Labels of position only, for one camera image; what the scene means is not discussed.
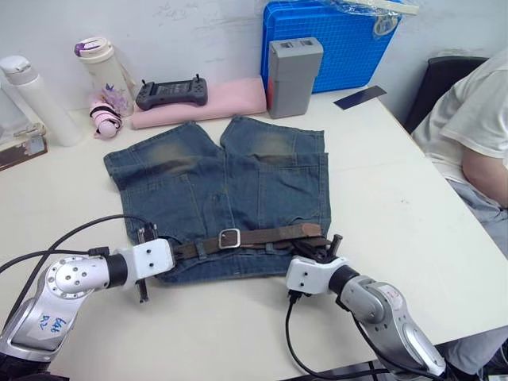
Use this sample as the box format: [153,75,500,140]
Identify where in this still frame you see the blue plastic crate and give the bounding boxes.
[260,0,404,95]

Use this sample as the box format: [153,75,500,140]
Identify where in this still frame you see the black handheld controller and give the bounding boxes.
[135,71,210,111]

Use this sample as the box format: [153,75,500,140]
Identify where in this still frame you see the clear box with brown base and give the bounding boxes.
[0,79,49,171]

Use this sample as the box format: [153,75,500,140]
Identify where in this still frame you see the grey rectangular box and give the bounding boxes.
[267,37,323,119]

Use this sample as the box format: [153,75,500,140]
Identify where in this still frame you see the pink folded cloth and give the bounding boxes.
[130,77,267,130]

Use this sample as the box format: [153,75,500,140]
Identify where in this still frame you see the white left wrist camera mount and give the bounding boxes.
[114,237,176,287]

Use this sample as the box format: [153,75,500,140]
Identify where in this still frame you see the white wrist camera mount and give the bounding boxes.
[285,256,351,297]
[114,237,176,287]

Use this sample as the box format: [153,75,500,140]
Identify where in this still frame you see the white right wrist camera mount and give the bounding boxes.
[285,256,351,297]

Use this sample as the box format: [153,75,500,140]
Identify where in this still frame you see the black chair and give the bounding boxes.
[403,56,490,134]

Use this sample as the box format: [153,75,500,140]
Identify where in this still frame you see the person in white t-shirt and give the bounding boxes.
[410,47,508,376]

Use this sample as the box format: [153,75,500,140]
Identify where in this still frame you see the blue denim shorts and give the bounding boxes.
[102,114,333,285]

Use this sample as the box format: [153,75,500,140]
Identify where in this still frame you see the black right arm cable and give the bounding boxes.
[284,291,392,378]

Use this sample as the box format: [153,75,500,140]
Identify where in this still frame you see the cream bottle with purple lid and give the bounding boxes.
[74,37,135,118]

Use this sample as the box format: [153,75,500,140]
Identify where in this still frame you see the beige flat stick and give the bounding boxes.
[355,0,421,17]

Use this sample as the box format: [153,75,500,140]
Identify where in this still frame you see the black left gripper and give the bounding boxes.
[136,223,160,306]

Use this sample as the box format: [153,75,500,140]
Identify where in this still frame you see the pink bundle with black bands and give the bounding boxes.
[87,93,124,140]

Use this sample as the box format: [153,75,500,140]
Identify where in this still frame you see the clear plastic bag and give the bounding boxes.
[333,0,421,40]

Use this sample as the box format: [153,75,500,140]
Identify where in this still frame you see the brown braided belt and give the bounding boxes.
[172,222,330,263]

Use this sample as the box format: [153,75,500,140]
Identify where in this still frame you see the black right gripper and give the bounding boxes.
[294,233,344,264]

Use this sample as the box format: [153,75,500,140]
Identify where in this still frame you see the white thermos bottle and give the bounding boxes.
[0,55,84,146]

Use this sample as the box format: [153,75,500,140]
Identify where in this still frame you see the dark blue flat card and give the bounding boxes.
[333,86,388,110]

